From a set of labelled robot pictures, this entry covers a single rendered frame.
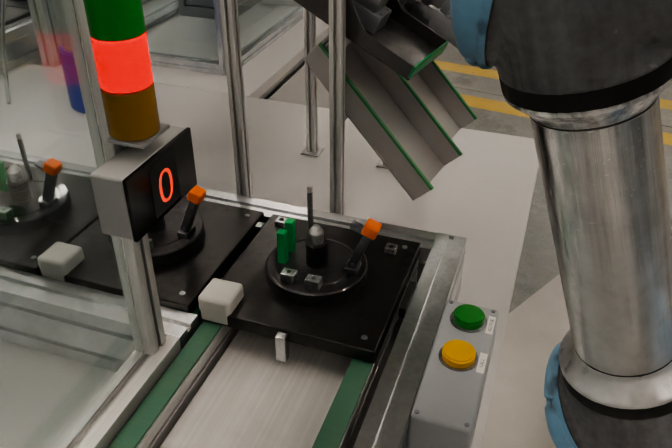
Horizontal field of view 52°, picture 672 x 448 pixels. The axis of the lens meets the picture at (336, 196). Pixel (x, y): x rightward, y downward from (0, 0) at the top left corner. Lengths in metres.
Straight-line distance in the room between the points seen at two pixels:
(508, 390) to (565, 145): 0.55
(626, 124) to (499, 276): 0.71
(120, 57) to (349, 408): 0.45
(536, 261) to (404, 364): 1.87
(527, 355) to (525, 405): 0.09
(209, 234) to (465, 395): 0.46
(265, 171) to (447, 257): 0.54
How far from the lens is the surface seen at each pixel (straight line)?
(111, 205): 0.70
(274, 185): 1.38
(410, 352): 0.88
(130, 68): 0.67
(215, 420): 0.86
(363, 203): 1.32
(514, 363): 1.02
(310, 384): 0.89
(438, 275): 1.00
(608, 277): 0.55
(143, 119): 0.69
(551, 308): 1.13
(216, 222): 1.08
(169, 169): 0.73
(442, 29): 1.05
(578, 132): 0.48
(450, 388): 0.83
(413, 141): 1.16
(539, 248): 2.77
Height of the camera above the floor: 1.57
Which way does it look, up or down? 32 degrees down
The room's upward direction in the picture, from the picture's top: straight up
